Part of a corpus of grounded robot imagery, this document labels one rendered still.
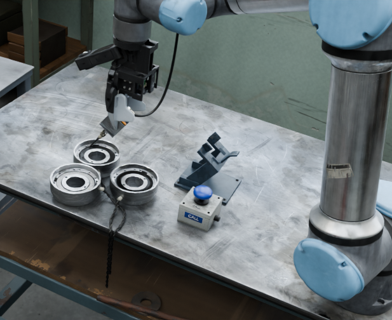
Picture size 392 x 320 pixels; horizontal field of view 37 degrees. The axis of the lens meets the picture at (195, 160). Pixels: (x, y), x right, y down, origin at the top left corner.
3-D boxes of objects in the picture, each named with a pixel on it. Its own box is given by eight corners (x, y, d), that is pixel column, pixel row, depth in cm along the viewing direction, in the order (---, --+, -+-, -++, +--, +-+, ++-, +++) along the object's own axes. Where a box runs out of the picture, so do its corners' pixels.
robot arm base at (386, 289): (400, 274, 119) (417, 239, 114) (389, 327, 108) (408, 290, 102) (328, 247, 123) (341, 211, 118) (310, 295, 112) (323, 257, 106)
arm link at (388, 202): (415, 251, 111) (442, 195, 103) (380, 286, 102) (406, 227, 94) (361, 218, 117) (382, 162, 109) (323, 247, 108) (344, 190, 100)
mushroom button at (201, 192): (187, 209, 123) (190, 191, 120) (195, 199, 126) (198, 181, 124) (204, 216, 122) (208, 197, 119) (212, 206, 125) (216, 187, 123)
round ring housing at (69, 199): (44, 205, 122) (44, 190, 120) (56, 175, 131) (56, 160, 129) (95, 211, 123) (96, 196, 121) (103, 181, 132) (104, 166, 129)
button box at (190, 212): (176, 220, 124) (179, 202, 121) (190, 202, 129) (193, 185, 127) (211, 234, 122) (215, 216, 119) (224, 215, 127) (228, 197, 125)
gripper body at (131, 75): (140, 105, 119) (145, 50, 112) (103, 93, 121) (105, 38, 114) (157, 90, 125) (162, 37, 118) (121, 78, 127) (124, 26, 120)
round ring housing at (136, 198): (126, 172, 135) (127, 157, 133) (166, 188, 132) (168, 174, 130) (100, 195, 127) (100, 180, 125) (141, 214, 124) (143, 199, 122)
